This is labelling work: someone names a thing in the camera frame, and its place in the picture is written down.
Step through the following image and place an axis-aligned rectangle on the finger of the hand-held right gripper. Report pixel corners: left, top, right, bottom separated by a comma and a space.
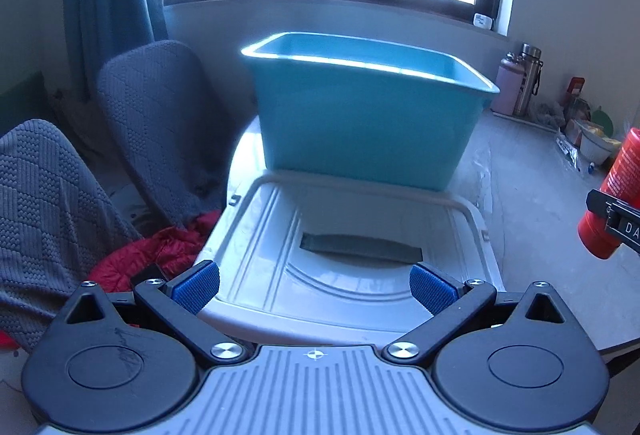
586, 188, 627, 220

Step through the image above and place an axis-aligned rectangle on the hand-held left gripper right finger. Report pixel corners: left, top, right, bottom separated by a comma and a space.
383, 263, 577, 369

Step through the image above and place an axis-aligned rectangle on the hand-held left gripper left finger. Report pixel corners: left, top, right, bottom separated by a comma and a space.
64, 260, 252, 369

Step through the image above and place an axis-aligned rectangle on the red bottle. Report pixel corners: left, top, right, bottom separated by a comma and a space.
577, 128, 640, 260

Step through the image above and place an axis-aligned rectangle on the blue plastic bin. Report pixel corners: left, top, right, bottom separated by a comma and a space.
240, 32, 501, 191

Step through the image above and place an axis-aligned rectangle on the white bowl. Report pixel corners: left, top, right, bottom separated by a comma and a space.
579, 131, 615, 166

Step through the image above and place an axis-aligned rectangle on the clear plastic wrapper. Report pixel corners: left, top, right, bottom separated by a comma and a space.
556, 134, 582, 172

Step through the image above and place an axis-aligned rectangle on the white plastic storage lid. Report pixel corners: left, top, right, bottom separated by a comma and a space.
202, 170, 504, 349

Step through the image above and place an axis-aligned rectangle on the red quilted cloth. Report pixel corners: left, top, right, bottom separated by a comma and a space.
87, 210, 224, 302

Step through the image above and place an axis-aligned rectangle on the green round lid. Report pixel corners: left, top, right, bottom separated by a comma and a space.
590, 109, 614, 136

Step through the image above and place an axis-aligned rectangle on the clear plastic bag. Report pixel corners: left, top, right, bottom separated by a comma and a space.
532, 99, 567, 132

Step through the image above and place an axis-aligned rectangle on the red box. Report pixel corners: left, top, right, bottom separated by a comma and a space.
565, 76, 586, 116

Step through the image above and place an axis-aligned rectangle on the steel thermos bottle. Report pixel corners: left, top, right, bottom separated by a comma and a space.
515, 43, 544, 119

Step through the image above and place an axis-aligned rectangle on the pink water bottle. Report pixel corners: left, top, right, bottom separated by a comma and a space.
492, 52, 527, 116

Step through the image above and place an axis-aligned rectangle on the grey knit chair back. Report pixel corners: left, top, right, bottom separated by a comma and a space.
0, 118, 147, 352
97, 40, 237, 228

